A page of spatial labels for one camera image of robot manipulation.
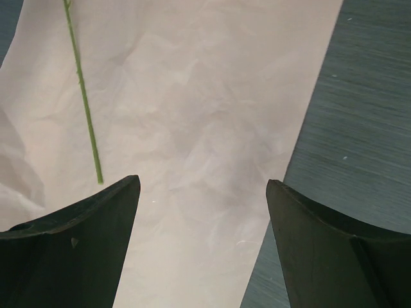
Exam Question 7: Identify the single pink bud stem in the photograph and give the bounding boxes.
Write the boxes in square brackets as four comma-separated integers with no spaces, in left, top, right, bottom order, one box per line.
[62,0,104,185]

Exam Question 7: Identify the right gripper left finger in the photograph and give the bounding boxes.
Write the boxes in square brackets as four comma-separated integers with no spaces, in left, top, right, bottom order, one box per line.
[1,175,141,308]

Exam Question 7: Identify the pink wrapping paper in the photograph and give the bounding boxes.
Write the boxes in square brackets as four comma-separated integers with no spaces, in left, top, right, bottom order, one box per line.
[1,1,341,307]

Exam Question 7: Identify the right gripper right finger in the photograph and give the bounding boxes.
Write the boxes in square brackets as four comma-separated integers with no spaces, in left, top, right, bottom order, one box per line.
[266,180,410,307]

